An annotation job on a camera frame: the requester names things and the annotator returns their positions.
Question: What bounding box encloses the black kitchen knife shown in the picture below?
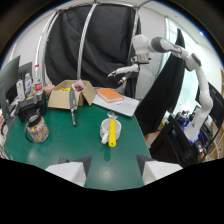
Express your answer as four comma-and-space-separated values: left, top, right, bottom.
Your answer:
68, 87, 78, 127

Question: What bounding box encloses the black monitor with stand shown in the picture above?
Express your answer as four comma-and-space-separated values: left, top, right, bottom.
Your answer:
149, 114, 200, 168

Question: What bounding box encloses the white mug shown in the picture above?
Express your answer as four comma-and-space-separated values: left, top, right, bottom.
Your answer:
99, 118, 122, 145

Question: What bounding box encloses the glass jar of colourful candy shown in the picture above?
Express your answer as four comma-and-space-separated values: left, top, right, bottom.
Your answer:
23, 110, 50, 144

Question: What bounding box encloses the silver laptop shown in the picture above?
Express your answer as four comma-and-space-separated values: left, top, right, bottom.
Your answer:
92, 92, 140, 118

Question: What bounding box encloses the open cardboard box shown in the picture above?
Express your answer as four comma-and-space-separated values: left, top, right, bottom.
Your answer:
47, 79, 97, 111

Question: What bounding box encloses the black box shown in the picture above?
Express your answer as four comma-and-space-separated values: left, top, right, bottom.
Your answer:
16, 93, 47, 122

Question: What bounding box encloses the black hanging cloth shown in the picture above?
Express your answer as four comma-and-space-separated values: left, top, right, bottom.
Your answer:
134, 28, 186, 136

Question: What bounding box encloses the orange book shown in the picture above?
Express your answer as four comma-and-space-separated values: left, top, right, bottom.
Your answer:
95, 87, 125, 104

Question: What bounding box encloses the white spray bottle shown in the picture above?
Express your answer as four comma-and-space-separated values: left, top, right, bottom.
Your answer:
16, 78, 26, 102

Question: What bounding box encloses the small clear labelled bottle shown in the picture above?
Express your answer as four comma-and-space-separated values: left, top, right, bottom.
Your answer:
24, 72, 35, 99

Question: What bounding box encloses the red capped water bottle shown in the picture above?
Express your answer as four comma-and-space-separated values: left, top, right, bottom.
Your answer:
33, 63, 44, 96

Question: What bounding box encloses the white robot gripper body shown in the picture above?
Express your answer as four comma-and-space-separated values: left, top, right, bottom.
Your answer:
107, 54, 151, 86

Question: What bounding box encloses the dark computer monitor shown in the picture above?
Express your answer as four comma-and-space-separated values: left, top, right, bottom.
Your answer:
0, 55, 22, 129

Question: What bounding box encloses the black curtain backdrop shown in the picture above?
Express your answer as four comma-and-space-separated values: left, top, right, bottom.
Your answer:
44, 3, 142, 99

